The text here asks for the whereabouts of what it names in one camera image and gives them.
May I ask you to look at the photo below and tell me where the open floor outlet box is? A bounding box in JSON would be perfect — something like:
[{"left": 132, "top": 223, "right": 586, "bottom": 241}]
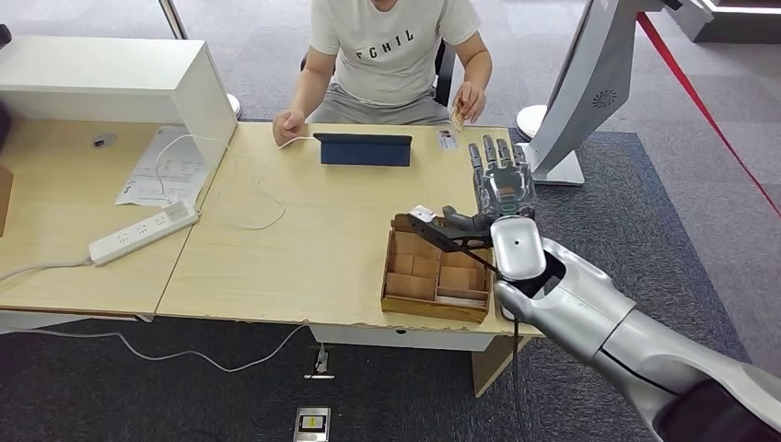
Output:
[{"left": 303, "top": 343, "right": 336, "bottom": 381}]

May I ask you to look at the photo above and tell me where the red barrier belt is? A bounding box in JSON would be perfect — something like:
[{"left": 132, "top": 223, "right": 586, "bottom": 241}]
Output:
[{"left": 634, "top": 10, "right": 781, "bottom": 219}]

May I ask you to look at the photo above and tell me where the person's left hand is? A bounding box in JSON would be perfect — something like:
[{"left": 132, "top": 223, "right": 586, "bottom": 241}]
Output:
[{"left": 454, "top": 80, "right": 487, "bottom": 125}]

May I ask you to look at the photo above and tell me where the dark blue tablet case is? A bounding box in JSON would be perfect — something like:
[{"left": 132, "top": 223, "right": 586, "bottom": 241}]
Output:
[{"left": 312, "top": 133, "right": 413, "bottom": 168}]

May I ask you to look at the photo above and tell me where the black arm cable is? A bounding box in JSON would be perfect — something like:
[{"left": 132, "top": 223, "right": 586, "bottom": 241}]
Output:
[{"left": 511, "top": 320, "right": 521, "bottom": 442}]

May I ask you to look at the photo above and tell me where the white power strip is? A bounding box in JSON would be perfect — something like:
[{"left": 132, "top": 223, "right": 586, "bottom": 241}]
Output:
[{"left": 87, "top": 201, "right": 200, "bottom": 268}]

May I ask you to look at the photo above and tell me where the wooden compartment box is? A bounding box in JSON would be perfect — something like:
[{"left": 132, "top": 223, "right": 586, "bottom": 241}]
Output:
[{"left": 380, "top": 213, "right": 495, "bottom": 324}]

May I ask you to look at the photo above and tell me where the white floor cable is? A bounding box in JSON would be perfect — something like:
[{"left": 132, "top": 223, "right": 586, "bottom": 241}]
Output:
[{"left": 0, "top": 323, "right": 307, "bottom": 373}]

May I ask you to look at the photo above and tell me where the wooden desk leg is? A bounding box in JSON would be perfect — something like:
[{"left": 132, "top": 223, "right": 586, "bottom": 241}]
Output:
[{"left": 471, "top": 335, "right": 530, "bottom": 399}]

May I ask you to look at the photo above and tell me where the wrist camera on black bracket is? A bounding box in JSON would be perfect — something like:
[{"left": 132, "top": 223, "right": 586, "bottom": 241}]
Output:
[{"left": 405, "top": 204, "right": 498, "bottom": 275}]

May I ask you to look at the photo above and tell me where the black chair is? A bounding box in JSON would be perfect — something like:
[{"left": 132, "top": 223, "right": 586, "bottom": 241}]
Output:
[{"left": 298, "top": 41, "right": 458, "bottom": 108}]

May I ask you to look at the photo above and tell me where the person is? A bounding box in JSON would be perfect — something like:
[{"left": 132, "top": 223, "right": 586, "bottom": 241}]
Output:
[{"left": 273, "top": 0, "right": 495, "bottom": 146}]

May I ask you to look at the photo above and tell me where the white cabinet box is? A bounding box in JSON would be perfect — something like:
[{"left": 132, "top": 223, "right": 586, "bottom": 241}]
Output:
[{"left": 0, "top": 36, "right": 238, "bottom": 173}]

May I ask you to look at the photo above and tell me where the stanchion with white base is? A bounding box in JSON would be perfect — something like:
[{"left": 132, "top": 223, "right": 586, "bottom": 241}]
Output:
[{"left": 157, "top": 0, "right": 243, "bottom": 121}]

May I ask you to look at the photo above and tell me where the silver floor socket plate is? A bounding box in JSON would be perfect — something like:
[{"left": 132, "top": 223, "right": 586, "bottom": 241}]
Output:
[{"left": 292, "top": 406, "right": 332, "bottom": 442}]

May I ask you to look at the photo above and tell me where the person's right hand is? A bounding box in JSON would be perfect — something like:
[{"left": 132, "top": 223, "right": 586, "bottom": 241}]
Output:
[{"left": 273, "top": 110, "right": 309, "bottom": 146}]

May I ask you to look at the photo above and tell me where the silver kiosk monitor stand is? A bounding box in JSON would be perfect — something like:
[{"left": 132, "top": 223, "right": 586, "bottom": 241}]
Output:
[{"left": 515, "top": 0, "right": 715, "bottom": 185}]

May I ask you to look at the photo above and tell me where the white power strip cord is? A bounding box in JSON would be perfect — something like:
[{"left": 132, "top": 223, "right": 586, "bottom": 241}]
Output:
[{"left": 0, "top": 258, "right": 93, "bottom": 285}]

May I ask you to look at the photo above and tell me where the thin white charging cable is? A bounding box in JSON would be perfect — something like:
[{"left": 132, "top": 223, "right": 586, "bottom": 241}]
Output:
[{"left": 152, "top": 134, "right": 319, "bottom": 232}]

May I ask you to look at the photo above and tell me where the white desk drawer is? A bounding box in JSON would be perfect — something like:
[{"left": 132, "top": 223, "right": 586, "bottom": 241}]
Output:
[{"left": 308, "top": 323, "right": 496, "bottom": 354}]

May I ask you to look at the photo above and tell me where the dark lit platform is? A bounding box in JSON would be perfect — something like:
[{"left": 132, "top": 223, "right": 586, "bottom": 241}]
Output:
[{"left": 695, "top": 0, "right": 781, "bottom": 42}]

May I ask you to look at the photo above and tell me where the brown cardboard box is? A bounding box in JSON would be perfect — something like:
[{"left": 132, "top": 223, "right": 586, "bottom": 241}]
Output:
[{"left": 0, "top": 164, "right": 14, "bottom": 239}]

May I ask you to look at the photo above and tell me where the white round stanchion base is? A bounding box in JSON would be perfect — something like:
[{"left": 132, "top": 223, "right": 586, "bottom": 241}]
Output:
[{"left": 516, "top": 103, "right": 549, "bottom": 142}]

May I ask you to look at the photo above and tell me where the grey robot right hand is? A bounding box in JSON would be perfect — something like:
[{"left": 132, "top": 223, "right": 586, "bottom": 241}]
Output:
[{"left": 442, "top": 134, "right": 538, "bottom": 233}]

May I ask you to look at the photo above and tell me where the printed paper sheet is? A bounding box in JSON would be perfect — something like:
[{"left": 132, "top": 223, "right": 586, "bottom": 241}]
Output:
[{"left": 113, "top": 126, "right": 210, "bottom": 209}]

